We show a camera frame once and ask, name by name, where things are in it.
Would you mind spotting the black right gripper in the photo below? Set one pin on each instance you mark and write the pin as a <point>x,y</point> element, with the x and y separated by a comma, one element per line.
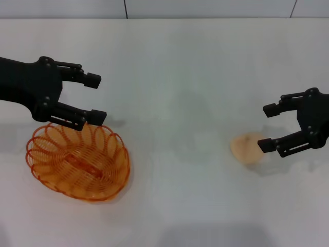
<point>317,118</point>

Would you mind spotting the pale round bread bun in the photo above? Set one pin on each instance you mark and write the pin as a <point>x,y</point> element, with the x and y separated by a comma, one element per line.
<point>244,149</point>

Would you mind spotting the orange plastic woven basket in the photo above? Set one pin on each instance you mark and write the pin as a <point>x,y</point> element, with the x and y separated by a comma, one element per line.
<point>77,164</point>

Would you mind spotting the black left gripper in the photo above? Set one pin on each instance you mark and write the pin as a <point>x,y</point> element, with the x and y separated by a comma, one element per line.
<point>30,85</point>

